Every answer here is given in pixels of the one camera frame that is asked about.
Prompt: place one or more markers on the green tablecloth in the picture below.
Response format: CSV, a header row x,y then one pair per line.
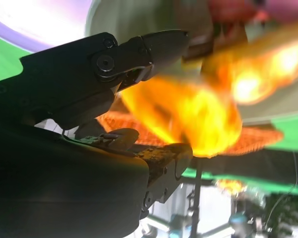
x,y
288,134

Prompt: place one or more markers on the orange wicker basket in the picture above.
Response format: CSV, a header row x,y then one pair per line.
x,y
258,138

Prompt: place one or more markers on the red strawberry cake piece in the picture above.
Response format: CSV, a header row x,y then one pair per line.
x,y
228,10

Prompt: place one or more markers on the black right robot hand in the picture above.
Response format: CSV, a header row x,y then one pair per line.
x,y
52,173

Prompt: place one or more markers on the brown chocolate cake slice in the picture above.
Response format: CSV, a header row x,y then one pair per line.
x,y
198,47

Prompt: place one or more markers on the pink cake slice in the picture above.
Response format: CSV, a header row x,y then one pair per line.
x,y
288,10

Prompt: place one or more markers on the orange white twisted bread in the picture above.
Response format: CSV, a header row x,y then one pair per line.
x,y
263,69

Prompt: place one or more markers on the lavender round plate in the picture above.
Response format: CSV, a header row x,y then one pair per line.
x,y
27,19

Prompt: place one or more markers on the pale grey-green bowl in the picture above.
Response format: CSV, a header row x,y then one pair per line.
x,y
139,17

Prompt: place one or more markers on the black light stand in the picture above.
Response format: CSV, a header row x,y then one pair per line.
x,y
195,198

